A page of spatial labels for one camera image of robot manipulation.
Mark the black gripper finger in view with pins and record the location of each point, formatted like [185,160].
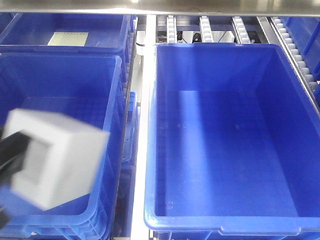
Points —
[12,154]

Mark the gray foam base block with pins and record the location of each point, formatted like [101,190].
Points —
[61,160]

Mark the blue bin left front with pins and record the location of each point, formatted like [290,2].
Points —
[87,87]

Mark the blue bin left rear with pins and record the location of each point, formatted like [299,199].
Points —
[105,33]

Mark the blue target bin right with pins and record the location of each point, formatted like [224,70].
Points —
[233,146]

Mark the pale paper label sheet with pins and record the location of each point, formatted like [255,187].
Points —
[68,39]

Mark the white roller track rail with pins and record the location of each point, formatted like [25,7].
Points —
[205,29]
[295,58]
[240,30]
[171,29]

